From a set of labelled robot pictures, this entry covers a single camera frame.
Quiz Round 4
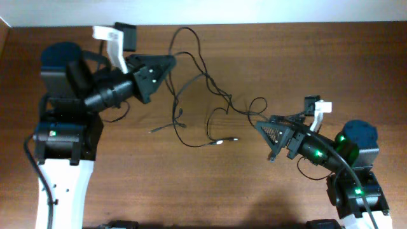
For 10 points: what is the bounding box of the black usb cable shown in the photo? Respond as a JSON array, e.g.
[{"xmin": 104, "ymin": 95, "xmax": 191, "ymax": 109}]
[{"xmin": 149, "ymin": 26, "xmax": 271, "ymax": 134}]

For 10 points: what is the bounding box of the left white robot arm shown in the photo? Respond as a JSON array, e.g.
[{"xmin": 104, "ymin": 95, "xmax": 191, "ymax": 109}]
[{"xmin": 32, "ymin": 42, "xmax": 176, "ymax": 228}]

